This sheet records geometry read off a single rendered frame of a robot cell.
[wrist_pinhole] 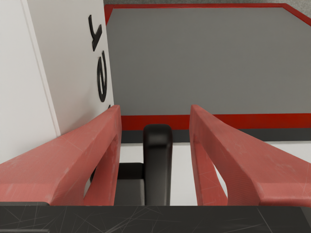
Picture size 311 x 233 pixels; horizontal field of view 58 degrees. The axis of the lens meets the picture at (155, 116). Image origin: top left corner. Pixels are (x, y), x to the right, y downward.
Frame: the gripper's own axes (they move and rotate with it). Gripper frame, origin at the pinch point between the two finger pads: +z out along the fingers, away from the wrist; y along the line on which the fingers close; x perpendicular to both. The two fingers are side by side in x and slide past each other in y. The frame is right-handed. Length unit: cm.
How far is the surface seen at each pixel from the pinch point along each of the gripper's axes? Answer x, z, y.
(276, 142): 13.1, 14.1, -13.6
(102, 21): -2.6, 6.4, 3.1
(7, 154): 7.1, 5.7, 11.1
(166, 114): 14.4, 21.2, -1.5
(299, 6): 18, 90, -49
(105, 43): -1.3, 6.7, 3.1
